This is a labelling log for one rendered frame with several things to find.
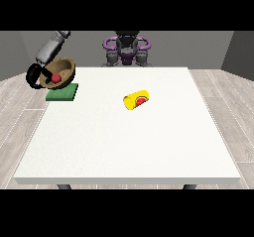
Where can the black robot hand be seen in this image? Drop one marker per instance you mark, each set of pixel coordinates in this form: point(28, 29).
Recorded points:
point(33, 75)

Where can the brown wooden bowl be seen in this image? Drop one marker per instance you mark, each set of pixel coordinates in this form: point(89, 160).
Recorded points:
point(61, 69)

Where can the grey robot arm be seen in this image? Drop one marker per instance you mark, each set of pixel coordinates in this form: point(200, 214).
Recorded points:
point(49, 48)

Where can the small red ball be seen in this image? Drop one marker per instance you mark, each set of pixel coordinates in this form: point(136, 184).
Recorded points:
point(56, 78)

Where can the green square pad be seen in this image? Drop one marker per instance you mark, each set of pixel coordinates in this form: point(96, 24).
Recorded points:
point(61, 92)

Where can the yellow cup with melon print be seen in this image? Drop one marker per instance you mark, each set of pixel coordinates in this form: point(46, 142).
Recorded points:
point(135, 99)

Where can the grey robot trunk purple rings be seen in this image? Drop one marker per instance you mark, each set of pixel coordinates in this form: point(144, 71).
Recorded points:
point(127, 52)

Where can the dark table leg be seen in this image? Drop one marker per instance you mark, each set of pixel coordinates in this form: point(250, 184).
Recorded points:
point(190, 186)
point(63, 186)

